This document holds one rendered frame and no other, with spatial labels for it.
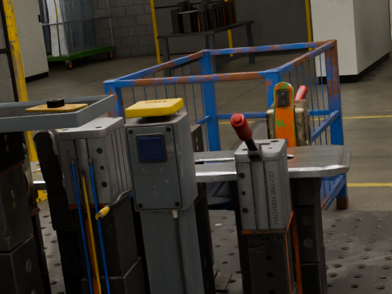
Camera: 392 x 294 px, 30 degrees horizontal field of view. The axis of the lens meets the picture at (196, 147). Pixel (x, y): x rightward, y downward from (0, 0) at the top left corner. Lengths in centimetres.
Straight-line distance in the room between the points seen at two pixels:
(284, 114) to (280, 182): 34
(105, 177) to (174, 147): 23
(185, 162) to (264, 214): 20
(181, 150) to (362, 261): 78
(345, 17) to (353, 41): 30
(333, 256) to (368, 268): 10
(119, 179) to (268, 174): 24
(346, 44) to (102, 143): 797
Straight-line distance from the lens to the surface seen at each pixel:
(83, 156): 111
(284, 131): 136
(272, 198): 105
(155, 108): 89
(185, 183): 91
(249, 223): 107
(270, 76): 296
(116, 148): 113
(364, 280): 150
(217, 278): 155
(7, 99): 495
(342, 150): 128
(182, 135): 91
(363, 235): 174
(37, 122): 91
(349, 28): 895
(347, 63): 900
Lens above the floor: 129
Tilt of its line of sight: 12 degrees down
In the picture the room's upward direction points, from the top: 6 degrees counter-clockwise
